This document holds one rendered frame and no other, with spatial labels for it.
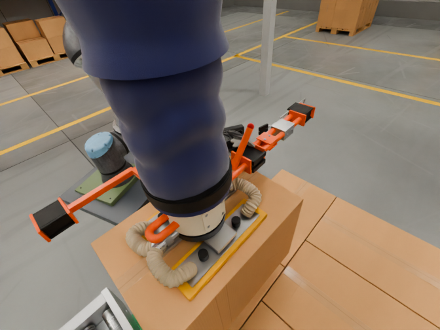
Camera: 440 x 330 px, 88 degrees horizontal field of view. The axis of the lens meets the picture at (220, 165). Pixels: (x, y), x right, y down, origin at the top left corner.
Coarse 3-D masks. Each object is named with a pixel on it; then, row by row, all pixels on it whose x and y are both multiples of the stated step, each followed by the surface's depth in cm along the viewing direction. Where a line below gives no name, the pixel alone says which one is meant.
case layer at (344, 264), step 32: (320, 192) 147; (320, 224) 131; (352, 224) 129; (384, 224) 128; (288, 256) 118; (320, 256) 117; (352, 256) 116; (384, 256) 115; (416, 256) 114; (288, 288) 107; (320, 288) 106; (352, 288) 105; (384, 288) 104; (416, 288) 103; (256, 320) 98; (288, 320) 98; (320, 320) 97; (352, 320) 96; (384, 320) 95; (416, 320) 95
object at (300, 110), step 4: (300, 104) 96; (304, 104) 96; (292, 108) 94; (296, 108) 94; (300, 108) 94; (304, 108) 94; (308, 108) 94; (312, 108) 93; (292, 112) 93; (296, 112) 92; (300, 112) 92; (304, 112) 92; (308, 112) 92; (312, 112) 95; (296, 116) 93; (300, 116) 91; (304, 116) 90; (308, 116) 96; (312, 116) 96; (292, 120) 95; (304, 120) 91; (300, 124) 94
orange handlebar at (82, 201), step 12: (288, 120) 92; (300, 120) 91; (264, 132) 85; (264, 144) 84; (276, 144) 84; (132, 168) 76; (240, 168) 73; (120, 180) 74; (96, 192) 70; (72, 204) 67; (84, 204) 68; (156, 228) 60; (168, 228) 58; (156, 240) 57
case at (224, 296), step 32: (288, 192) 82; (128, 224) 77; (288, 224) 80; (128, 256) 68; (256, 256) 69; (128, 288) 62; (160, 288) 61; (224, 288) 61; (256, 288) 90; (160, 320) 56; (192, 320) 55; (224, 320) 76
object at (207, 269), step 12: (240, 204) 77; (228, 216) 74; (240, 216) 73; (252, 216) 73; (264, 216) 73; (240, 228) 70; (252, 228) 70; (240, 240) 68; (192, 252) 65; (204, 252) 62; (216, 252) 65; (228, 252) 65; (180, 264) 64; (204, 264) 63; (216, 264) 63; (204, 276) 61; (180, 288) 59; (192, 288) 59
